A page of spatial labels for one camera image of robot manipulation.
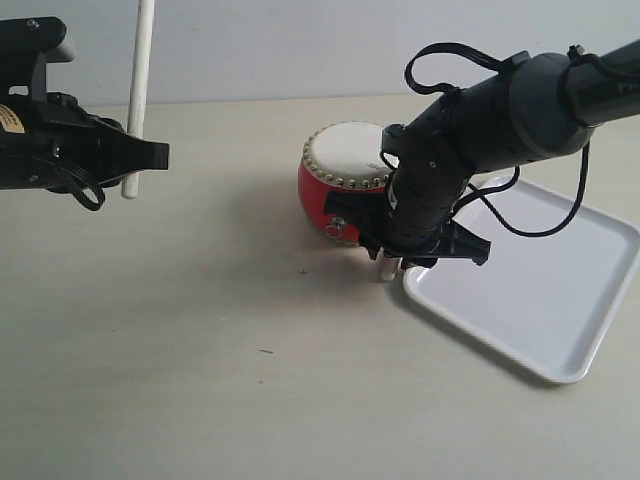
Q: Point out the wooden drumstick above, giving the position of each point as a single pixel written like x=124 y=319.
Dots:
x=140 y=68
x=389 y=268

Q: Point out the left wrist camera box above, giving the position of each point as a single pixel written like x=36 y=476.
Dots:
x=28 y=45

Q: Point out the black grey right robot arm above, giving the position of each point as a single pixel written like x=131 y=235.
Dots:
x=531 y=109

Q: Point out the white plastic tray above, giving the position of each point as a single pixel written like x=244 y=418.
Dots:
x=545 y=304

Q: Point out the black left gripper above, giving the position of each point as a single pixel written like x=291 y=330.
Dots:
x=35 y=133

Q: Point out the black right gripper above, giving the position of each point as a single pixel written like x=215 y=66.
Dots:
x=410 y=220

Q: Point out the red small drum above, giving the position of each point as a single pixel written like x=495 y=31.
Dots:
x=344 y=157

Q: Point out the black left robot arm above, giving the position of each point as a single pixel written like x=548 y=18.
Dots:
x=37 y=135

